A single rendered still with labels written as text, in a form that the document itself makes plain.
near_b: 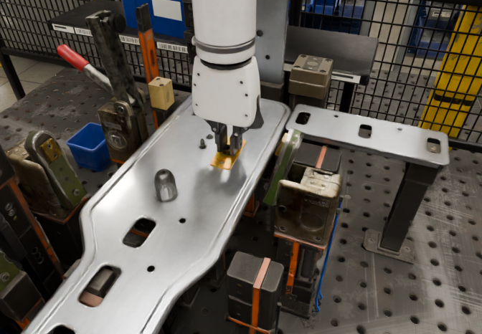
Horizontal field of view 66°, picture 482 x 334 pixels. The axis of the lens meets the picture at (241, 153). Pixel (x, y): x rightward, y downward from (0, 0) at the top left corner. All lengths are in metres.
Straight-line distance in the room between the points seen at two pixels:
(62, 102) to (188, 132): 0.86
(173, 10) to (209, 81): 0.47
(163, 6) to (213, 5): 0.54
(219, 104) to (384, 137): 0.33
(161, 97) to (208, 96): 0.19
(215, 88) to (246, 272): 0.26
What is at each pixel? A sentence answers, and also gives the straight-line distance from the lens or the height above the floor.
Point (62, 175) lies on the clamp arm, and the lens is 0.61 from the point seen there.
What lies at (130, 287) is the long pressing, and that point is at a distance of 0.50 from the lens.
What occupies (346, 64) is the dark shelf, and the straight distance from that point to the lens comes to 0.90.
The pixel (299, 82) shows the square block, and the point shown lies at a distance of 0.80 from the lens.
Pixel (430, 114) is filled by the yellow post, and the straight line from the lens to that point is 1.21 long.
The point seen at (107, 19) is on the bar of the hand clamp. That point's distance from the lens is 0.64.
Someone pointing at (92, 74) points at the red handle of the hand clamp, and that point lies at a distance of 0.71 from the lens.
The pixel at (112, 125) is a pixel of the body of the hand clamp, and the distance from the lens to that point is 0.72.
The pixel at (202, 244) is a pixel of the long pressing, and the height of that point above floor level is 1.00.
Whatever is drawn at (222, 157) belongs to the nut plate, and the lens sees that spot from 0.64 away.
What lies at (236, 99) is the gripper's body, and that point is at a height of 1.13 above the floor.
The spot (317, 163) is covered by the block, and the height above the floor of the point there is 0.98.
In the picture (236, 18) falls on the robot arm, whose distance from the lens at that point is 0.49.
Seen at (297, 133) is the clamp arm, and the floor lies 1.12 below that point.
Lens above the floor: 1.42
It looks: 40 degrees down
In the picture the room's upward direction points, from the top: straight up
